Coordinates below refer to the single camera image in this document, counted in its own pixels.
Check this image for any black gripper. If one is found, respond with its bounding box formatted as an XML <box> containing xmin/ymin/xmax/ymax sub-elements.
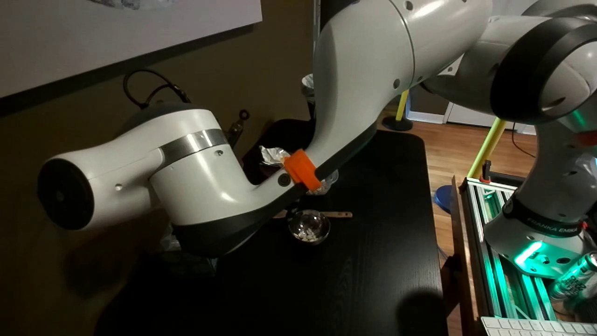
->
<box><xmin>131</xmin><ymin>100</ymin><xmax>195</xmax><ymax>126</ymax></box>

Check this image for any crumpled white wrapper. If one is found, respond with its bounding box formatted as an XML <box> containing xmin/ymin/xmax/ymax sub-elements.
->
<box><xmin>258</xmin><ymin>143</ymin><xmax>296</xmax><ymax>168</ymax></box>

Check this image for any red bowl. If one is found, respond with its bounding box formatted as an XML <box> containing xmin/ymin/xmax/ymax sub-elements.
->
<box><xmin>249</xmin><ymin>162</ymin><xmax>288</xmax><ymax>188</ymax></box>

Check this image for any black trash bin white liner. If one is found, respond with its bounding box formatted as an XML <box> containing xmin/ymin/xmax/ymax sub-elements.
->
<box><xmin>301</xmin><ymin>70</ymin><xmax>320</xmax><ymax>102</ymax></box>

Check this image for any glass bowl with seeds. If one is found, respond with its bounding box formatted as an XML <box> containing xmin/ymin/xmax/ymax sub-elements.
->
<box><xmin>286</xmin><ymin>209</ymin><xmax>333</xmax><ymax>246</ymax></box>

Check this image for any wooden spoon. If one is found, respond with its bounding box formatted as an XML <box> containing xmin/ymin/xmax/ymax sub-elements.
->
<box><xmin>273</xmin><ymin>209</ymin><xmax>355</xmax><ymax>222</ymax></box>

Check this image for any blue round object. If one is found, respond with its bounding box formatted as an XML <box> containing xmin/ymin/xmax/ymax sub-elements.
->
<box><xmin>434</xmin><ymin>182</ymin><xmax>460</xmax><ymax>212</ymax></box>

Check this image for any white door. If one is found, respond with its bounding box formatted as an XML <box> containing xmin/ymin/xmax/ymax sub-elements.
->
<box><xmin>407</xmin><ymin>91</ymin><xmax>538</xmax><ymax>136</ymax></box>

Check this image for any yellow green stick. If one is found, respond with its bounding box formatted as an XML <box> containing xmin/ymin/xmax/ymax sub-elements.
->
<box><xmin>467</xmin><ymin>117</ymin><xmax>510</xmax><ymax>179</ymax></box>

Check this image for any white keyboard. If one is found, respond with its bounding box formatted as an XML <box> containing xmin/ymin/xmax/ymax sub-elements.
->
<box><xmin>478</xmin><ymin>315</ymin><xmax>597</xmax><ymax>336</ymax></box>

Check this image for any black braided cable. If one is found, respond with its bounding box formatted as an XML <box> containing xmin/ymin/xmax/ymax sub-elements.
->
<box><xmin>122</xmin><ymin>67</ymin><xmax>193</xmax><ymax>110</ymax></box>

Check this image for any white wall board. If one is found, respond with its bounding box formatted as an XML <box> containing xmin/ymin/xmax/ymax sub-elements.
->
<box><xmin>0</xmin><ymin>0</ymin><xmax>266</xmax><ymax>100</ymax></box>

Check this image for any orange cable clip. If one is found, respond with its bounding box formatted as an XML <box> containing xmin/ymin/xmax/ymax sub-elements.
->
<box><xmin>282</xmin><ymin>147</ymin><xmax>325</xmax><ymax>194</ymax></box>

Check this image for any aluminium profile frame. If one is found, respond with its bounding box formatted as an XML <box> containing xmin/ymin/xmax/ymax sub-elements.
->
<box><xmin>463</xmin><ymin>175</ymin><xmax>597</xmax><ymax>322</ymax></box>

